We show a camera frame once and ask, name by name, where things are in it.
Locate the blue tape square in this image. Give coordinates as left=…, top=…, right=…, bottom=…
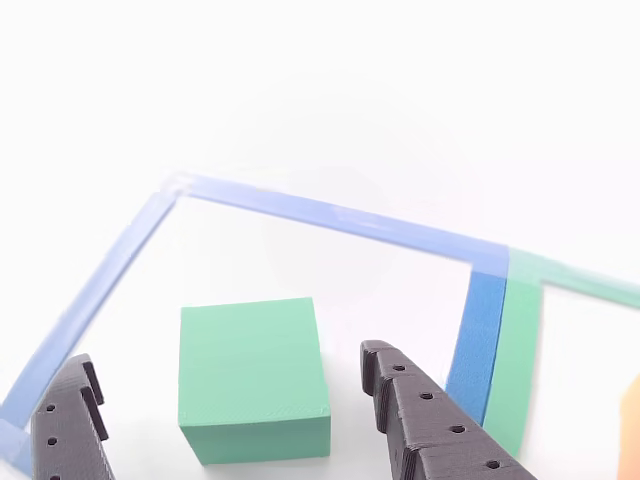
left=0, top=171, right=511, bottom=476

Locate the green block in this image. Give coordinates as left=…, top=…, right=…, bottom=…
left=177, top=297, right=333, bottom=467

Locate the orange block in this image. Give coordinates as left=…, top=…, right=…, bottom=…
left=617, top=372, right=640, bottom=480

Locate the green tape square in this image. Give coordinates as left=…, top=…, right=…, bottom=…
left=482, top=247, right=640, bottom=459

